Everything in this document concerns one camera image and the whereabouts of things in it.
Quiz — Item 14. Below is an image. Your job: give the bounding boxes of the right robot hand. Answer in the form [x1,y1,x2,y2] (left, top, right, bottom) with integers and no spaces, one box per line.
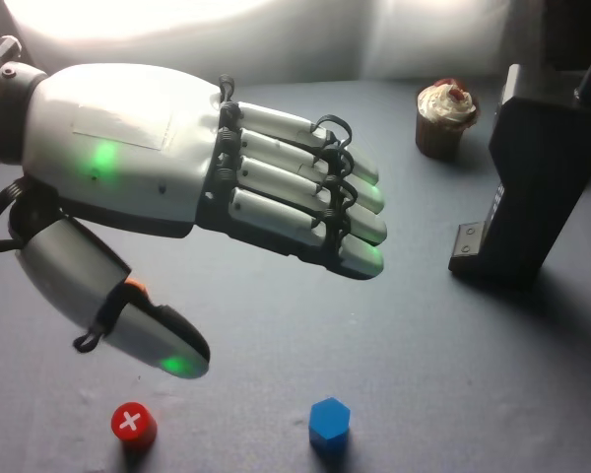
[544,0,591,69]

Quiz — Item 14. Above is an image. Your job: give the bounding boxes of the blue hexagonal block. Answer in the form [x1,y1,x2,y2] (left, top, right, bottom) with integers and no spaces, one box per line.
[308,396,352,450]

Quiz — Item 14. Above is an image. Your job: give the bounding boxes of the black phone-shaped device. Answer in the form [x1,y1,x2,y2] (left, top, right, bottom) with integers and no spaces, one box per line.
[447,46,591,288]

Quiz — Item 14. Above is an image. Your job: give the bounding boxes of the white backdrop cloth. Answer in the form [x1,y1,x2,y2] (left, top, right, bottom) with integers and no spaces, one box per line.
[0,0,548,86]

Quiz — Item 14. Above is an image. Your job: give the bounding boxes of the red cylinder block white cross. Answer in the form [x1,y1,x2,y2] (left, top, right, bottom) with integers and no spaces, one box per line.
[110,401,159,450]

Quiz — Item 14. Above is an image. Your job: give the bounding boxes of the toy cupcake with white frosting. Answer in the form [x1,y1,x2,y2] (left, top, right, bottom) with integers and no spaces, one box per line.
[415,77,480,162]

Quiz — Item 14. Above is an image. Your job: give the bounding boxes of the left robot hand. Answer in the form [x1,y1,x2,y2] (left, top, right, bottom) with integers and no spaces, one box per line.
[8,62,388,380]

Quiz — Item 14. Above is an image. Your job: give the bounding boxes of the grey table cloth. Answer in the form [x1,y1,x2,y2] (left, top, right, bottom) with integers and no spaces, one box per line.
[0,68,591,473]

